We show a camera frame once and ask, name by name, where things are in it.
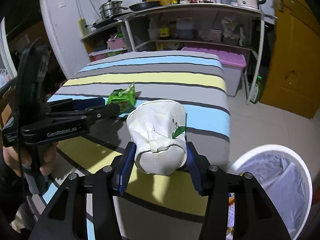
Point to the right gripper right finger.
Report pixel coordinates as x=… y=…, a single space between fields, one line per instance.
x=255 y=216

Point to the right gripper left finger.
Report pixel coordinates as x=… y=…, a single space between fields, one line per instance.
x=65 y=215

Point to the green snack wrapper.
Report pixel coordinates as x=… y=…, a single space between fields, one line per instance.
x=124 y=98

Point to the white paper bag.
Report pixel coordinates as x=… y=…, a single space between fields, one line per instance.
x=158 y=130

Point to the white trash bin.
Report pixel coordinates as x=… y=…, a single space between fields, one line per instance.
x=285 y=178

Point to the metal kitchen shelf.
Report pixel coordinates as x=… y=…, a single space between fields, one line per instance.
x=235 y=34

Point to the person's left hand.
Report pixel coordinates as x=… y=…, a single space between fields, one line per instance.
x=11 y=158

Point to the pink basket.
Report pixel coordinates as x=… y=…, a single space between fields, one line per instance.
x=116 y=43

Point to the induction cooker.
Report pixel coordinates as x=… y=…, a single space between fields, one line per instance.
x=106 y=22

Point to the green detergent bottle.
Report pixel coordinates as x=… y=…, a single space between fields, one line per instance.
x=257 y=90

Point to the steel steamer pot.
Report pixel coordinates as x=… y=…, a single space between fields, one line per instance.
x=111 y=8

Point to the wooden door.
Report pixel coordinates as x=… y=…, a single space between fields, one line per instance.
x=292 y=82

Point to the black frying pan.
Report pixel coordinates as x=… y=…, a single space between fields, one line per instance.
x=144 y=4

